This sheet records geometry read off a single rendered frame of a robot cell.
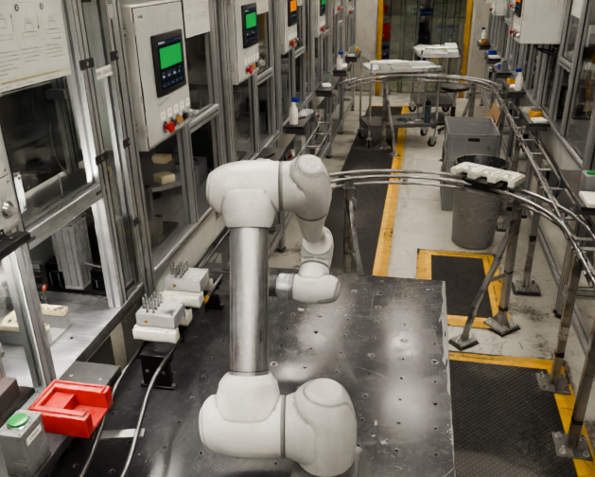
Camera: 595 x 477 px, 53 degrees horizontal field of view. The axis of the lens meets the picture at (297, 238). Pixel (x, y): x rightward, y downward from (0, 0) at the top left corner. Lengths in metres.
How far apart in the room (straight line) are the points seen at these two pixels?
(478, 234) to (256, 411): 3.19
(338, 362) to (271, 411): 0.59
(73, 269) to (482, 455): 1.81
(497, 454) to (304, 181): 1.70
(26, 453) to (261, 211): 0.76
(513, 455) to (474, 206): 2.06
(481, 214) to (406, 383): 2.57
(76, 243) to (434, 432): 1.26
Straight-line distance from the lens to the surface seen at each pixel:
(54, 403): 1.61
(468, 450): 2.80
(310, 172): 1.49
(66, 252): 2.10
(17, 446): 1.45
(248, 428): 1.54
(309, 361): 2.08
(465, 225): 4.46
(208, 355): 2.14
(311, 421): 1.51
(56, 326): 1.98
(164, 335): 1.92
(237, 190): 1.52
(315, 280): 2.00
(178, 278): 2.11
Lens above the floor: 1.91
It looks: 25 degrees down
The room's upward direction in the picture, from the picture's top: 1 degrees counter-clockwise
